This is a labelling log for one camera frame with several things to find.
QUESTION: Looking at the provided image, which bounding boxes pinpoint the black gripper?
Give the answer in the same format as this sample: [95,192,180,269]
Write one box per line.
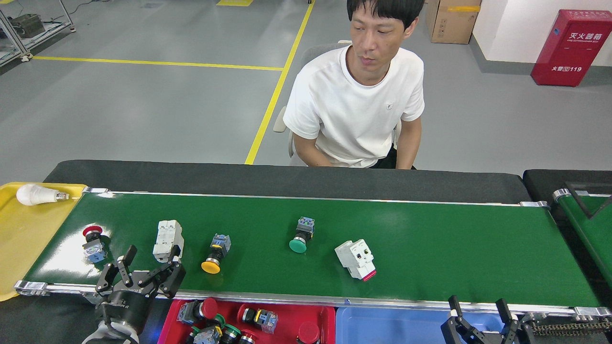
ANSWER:
[95,245,187,335]

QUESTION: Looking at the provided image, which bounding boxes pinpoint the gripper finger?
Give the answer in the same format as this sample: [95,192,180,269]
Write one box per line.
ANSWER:
[492,299,521,344]
[441,295,483,344]

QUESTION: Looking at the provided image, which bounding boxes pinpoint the white circuit breaker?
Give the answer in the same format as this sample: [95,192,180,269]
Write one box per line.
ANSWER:
[334,239,377,281]
[153,220,185,263]

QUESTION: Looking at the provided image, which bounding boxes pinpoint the yellow push button switch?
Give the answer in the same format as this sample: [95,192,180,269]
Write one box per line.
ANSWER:
[201,233,232,275]

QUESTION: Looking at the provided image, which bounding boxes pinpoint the wide green conveyor belt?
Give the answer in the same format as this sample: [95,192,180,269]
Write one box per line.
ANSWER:
[13,186,612,318]

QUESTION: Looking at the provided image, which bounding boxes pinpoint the green feeder conveyor belt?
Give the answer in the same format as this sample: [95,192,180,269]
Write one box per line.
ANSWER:
[553,184,612,287]

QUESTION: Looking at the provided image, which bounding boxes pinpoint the yellow plastic tray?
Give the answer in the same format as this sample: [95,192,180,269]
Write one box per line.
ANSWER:
[0,182,87,302]

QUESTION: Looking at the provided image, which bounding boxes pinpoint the blue plastic bin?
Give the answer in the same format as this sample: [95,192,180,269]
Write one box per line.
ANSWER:
[336,306,514,344]

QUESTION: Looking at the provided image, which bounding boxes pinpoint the white light bulb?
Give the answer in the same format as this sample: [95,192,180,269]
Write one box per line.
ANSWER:
[16,184,70,206]

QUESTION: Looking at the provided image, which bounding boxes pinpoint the red plastic bin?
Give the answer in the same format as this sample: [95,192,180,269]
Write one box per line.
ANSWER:
[158,297,336,344]

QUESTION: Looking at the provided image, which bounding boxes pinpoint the grey office chair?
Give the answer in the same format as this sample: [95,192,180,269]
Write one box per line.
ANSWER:
[273,41,402,167]

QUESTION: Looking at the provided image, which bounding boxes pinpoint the person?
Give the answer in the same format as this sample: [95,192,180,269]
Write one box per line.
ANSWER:
[282,0,426,170]

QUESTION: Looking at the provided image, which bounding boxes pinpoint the metal shelf cart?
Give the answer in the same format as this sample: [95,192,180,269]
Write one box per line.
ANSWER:
[0,0,76,67]

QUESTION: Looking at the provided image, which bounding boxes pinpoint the red fire extinguisher cabinet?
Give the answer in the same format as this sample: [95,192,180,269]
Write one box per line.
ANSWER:
[531,10,612,87]

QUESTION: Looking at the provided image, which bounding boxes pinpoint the dark grey equipment box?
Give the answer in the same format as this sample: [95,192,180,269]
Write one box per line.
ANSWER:
[10,13,46,39]

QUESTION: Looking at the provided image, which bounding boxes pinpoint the brown cardboard box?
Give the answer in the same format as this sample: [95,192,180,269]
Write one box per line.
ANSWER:
[425,0,482,44]

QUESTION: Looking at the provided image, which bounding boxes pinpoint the black drive chain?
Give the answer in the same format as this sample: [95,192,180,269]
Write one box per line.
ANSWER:
[528,321,612,337]

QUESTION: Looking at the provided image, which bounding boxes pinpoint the black triangular guide frame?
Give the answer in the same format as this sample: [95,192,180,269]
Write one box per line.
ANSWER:
[564,183,612,219]

